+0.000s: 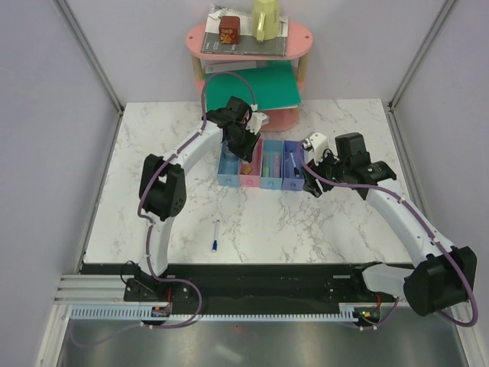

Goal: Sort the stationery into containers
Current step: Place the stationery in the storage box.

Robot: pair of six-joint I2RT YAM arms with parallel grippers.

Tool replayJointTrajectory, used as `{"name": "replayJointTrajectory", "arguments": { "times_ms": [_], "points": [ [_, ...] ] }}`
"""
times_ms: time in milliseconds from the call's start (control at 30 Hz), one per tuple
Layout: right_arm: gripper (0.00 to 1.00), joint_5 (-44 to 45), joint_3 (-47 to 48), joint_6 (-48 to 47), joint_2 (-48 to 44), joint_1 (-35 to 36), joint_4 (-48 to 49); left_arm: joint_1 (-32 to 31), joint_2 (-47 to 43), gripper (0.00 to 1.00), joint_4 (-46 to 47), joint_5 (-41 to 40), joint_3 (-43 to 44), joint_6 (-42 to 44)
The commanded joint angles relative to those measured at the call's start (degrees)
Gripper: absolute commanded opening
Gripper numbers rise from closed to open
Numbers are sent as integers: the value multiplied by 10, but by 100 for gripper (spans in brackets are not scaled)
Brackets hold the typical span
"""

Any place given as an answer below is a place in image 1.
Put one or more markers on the blue cap pen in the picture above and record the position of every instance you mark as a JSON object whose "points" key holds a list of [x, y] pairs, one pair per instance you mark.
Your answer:
{"points": [[216, 237]]}

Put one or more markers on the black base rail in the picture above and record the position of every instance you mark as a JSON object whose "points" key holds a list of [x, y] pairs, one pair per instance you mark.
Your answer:
{"points": [[193, 282]]}

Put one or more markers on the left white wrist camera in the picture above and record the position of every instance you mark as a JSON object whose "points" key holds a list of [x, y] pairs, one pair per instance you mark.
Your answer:
{"points": [[256, 122]]}

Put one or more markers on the sky blue drawer bin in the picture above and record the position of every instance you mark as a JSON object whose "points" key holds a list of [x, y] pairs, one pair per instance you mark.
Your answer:
{"points": [[273, 146]]}

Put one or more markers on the spiral notebook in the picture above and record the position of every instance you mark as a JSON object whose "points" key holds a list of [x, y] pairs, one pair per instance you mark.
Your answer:
{"points": [[217, 12]]}

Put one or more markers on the black cap pen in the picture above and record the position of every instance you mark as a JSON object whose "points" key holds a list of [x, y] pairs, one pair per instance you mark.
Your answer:
{"points": [[296, 171]]}

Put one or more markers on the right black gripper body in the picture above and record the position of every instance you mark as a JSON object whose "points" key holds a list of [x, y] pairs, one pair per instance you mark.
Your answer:
{"points": [[331, 169]]}

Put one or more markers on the yellow plastic pitcher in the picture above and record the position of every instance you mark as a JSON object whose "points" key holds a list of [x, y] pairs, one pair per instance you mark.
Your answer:
{"points": [[265, 19]]}

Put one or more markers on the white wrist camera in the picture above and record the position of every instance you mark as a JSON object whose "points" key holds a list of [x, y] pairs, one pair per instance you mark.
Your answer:
{"points": [[315, 145], [256, 122]]}

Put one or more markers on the light blue drawer bin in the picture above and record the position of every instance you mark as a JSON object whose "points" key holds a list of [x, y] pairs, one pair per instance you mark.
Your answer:
{"points": [[227, 173]]}

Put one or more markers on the green highlighter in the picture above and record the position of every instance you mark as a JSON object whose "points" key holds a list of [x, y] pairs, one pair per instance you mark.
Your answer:
{"points": [[266, 165]]}

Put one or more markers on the pink highlighter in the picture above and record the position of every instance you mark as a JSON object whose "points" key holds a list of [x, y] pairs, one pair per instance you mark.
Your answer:
{"points": [[275, 165]]}

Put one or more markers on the light blue cable duct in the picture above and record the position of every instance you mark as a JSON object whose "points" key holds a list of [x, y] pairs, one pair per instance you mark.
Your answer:
{"points": [[224, 310]]}

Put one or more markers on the grey setup manual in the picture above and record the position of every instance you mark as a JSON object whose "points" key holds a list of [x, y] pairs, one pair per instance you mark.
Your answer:
{"points": [[248, 44]]}

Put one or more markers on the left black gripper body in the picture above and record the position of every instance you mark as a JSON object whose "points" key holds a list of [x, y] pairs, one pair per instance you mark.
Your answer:
{"points": [[243, 141]]}

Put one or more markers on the purple drawer bin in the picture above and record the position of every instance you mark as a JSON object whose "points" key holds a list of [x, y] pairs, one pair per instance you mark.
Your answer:
{"points": [[289, 181]]}

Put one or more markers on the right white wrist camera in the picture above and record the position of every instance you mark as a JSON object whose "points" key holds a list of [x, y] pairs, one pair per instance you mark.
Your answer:
{"points": [[315, 145]]}

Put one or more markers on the yellow eraser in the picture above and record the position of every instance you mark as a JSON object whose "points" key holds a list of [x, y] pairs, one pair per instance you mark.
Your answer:
{"points": [[247, 170]]}

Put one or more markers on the clear cup of pins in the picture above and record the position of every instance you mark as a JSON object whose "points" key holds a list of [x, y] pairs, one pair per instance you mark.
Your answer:
{"points": [[229, 156]]}

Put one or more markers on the pink drawer bin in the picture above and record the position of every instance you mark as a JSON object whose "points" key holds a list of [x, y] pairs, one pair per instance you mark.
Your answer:
{"points": [[254, 178]]}

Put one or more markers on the red-brown cube box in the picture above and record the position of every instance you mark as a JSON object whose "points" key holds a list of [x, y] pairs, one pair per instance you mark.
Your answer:
{"points": [[229, 29]]}

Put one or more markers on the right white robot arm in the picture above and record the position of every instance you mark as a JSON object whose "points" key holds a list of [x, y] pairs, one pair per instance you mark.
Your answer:
{"points": [[442, 278]]}

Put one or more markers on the pink two-tier shelf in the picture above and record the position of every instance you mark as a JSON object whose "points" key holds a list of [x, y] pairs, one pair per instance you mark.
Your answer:
{"points": [[299, 44]]}

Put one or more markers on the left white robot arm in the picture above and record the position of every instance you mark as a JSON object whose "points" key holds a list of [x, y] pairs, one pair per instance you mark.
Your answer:
{"points": [[162, 190]]}

